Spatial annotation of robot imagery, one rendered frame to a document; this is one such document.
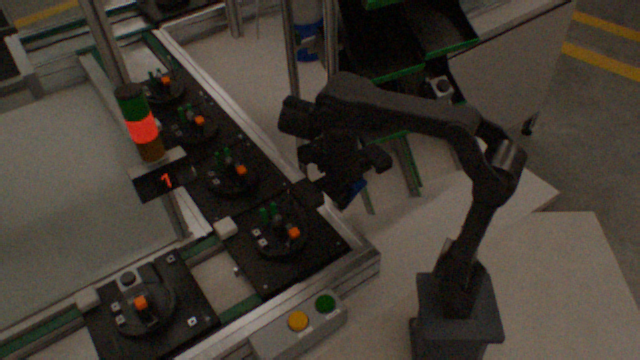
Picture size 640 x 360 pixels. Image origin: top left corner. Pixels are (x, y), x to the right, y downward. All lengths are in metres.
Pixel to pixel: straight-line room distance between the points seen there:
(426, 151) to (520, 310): 0.44
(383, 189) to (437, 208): 0.24
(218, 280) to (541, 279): 0.78
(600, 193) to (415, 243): 1.68
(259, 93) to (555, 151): 1.78
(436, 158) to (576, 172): 1.70
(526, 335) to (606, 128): 2.18
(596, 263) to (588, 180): 1.53
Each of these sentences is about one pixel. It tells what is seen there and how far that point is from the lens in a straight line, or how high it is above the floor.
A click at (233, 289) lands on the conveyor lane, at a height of 0.92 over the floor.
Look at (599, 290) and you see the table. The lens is 1.39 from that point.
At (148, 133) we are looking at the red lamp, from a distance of 1.00.
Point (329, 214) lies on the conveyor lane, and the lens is 1.27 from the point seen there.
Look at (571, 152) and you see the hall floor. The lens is 3.07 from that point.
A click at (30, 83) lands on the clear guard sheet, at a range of 0.97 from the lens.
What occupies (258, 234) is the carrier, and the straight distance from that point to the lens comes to 1.19.
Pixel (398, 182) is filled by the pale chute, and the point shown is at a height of 1.02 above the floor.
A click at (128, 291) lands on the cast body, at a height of 1.08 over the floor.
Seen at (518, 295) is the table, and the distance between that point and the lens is 1.31.
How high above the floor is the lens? 1.93
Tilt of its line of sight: 46 degrees down
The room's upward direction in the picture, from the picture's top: 4 degrees counter-clockwise
